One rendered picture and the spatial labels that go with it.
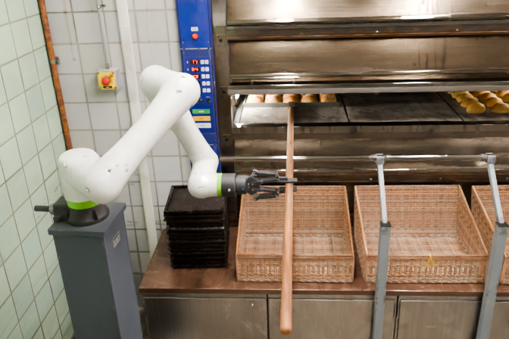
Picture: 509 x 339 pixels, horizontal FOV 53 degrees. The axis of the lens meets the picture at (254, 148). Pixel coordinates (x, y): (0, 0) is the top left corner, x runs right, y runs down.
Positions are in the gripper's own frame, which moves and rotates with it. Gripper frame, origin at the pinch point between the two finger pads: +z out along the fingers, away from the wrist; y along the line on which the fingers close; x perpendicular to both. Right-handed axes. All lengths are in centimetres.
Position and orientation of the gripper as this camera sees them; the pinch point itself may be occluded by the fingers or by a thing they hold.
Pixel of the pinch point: (288, 185)
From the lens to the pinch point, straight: 202.1
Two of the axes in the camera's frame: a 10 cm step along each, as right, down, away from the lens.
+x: -0.7, 3.9, -9.2
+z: 10.0, 0.0, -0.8
